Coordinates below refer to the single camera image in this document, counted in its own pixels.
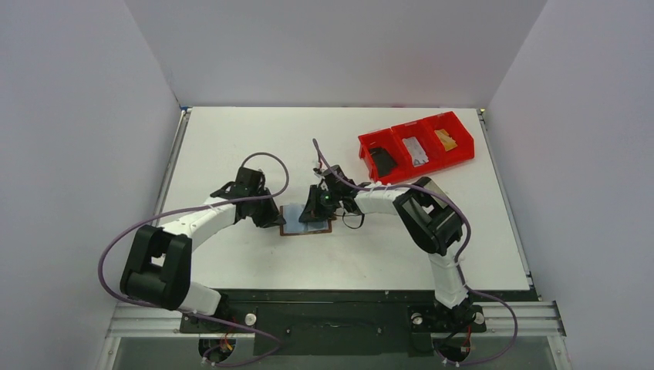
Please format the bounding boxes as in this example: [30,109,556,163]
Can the red middle bin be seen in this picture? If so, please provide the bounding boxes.
[391,121,444,173]

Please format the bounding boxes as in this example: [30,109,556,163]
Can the red left bin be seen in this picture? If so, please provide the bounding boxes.
[358,128,412,184]

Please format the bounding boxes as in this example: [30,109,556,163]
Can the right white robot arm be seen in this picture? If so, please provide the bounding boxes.
[298,165,468,329]

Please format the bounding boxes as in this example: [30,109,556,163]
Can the red bin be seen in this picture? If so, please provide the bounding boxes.
[391,121,444,173]
[423,111,475,170]
[358,128,412,184]

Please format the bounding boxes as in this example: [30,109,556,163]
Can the black cable loop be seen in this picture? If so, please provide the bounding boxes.
[341,210,366,230]

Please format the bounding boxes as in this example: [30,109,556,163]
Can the purple cable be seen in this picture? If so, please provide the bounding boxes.
[97,152,291,368]
[312,137,518,368]

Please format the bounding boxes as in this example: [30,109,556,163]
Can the red right bin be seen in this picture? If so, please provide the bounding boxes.
[423,111,475,170]

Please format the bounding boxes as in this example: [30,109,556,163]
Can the gold card in bin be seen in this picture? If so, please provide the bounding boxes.
[435,129,457,152]

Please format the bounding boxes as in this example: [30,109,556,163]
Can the brown leather card holder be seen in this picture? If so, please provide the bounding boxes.
[279,203,332,237]

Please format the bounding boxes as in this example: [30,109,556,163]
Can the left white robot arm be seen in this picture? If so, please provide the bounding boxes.
[120,166,285,331]

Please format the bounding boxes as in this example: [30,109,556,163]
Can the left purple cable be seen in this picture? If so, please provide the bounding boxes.
[97,152,291,368]

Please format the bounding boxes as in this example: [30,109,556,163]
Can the aluminium rail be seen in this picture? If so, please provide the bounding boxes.
[106,301,564,338]

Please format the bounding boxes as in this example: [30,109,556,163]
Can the black VIP card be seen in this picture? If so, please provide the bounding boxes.
[369,146,397,177]

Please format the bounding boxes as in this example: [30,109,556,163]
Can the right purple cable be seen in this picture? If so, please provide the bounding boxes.
[312,137,518,368]

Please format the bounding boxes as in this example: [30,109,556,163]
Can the silver card in bin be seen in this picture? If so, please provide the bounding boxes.
[402,136,429,167]

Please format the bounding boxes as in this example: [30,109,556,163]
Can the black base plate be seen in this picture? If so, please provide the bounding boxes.
[127,288,540,358]

